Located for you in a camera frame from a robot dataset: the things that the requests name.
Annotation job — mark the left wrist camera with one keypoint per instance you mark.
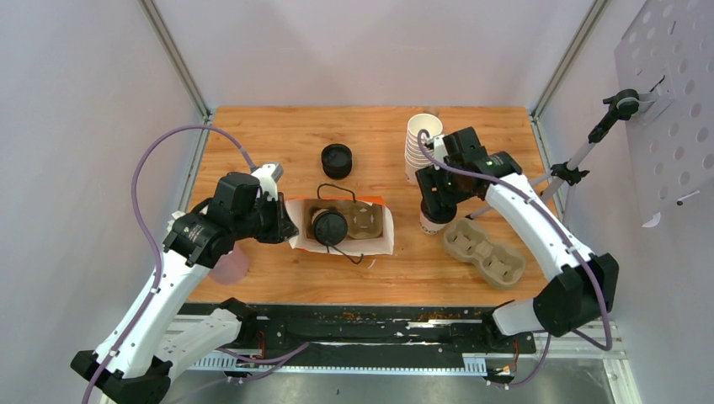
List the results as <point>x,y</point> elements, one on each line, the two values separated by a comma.
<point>269,175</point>

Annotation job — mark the pink cup with packets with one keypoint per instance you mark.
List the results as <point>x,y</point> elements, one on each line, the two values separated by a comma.
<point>231,267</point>

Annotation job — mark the brown pulp cup carrier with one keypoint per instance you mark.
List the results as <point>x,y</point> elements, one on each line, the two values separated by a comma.
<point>499,264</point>

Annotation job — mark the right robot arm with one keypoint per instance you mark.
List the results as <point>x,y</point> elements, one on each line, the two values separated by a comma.
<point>580,283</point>

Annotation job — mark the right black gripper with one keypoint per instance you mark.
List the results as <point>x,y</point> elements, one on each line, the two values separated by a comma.
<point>429,178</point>

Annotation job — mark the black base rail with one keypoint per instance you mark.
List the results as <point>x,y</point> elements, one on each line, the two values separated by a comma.
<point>397,340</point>

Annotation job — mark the white paper coffee cup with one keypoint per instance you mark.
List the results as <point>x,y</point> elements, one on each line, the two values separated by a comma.
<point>429,227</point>

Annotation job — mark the white perforated panel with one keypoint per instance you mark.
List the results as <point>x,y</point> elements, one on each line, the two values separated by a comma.
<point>666,55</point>

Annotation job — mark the grey tripod stand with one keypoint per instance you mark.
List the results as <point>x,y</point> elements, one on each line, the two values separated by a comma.
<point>621,107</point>

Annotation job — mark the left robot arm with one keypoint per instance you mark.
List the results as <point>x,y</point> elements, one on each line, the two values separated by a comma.
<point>136,363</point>

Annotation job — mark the stack of white paper cups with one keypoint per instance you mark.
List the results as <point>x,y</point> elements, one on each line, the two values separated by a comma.
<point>413,155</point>

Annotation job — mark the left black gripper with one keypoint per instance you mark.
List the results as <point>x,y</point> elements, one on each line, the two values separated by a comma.
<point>284,226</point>

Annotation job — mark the stack of black lids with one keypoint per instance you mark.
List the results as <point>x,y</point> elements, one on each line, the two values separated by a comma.
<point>337,161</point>

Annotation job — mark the orange paper takeout bag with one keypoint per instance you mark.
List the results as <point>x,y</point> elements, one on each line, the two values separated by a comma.
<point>354,250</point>

